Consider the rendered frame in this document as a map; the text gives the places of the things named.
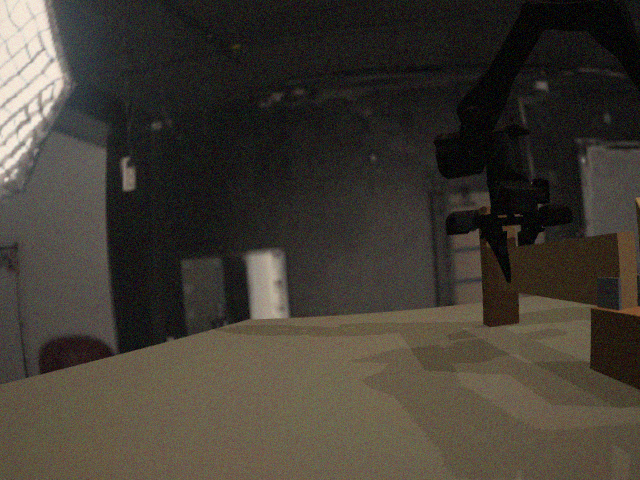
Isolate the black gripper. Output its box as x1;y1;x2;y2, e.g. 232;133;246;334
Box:
445;165;573;283

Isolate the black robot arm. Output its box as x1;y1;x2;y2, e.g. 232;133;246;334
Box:
433;0;640;213

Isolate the long brown wooden rail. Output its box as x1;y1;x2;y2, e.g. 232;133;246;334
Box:
497;231;638;309

